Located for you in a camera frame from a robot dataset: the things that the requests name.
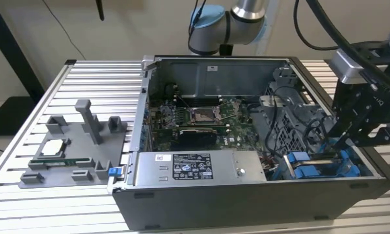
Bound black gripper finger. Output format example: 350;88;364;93
328;114;355;141
336;121;373;150

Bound black wire with connector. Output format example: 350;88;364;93
304;116;339;148

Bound hard disk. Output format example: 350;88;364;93
284;148;363;181

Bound metal disk bay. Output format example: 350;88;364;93
256;67;340;157

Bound green Dell motherboard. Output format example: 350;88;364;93
148;97;272;157

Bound locking lever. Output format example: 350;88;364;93
220;101;247;120

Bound CPU socket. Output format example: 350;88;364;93
188;106;223;123

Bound black graphics card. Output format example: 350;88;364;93
178;129;220;147

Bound black RAM sticks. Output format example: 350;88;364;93
175;96;227;128

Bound metal socket cover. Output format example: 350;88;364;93
179;96;223;115

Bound silver power supply unit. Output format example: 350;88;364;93
134;150;268;184

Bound black open PC case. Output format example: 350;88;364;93
107;55;390;231

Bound grey parts rack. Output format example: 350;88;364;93
18;98;131;190

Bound green RAM stick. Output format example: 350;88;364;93
31;157;95;165

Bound CPU with bright lid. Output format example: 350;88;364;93
40;140;68;156

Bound black box on floor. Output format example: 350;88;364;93
0;96;38;136

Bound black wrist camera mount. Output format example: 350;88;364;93
362;121;390;148

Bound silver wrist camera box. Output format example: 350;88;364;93
331;49;379;85

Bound long black wire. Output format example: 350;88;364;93
266;85;303;157

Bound thin red and black wires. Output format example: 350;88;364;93
259;150;276;170

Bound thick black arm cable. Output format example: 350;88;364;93
295;0;390;98

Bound thin black wall cable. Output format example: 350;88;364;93
42;0;87;61

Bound black upright post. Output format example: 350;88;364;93
0;0;47;98

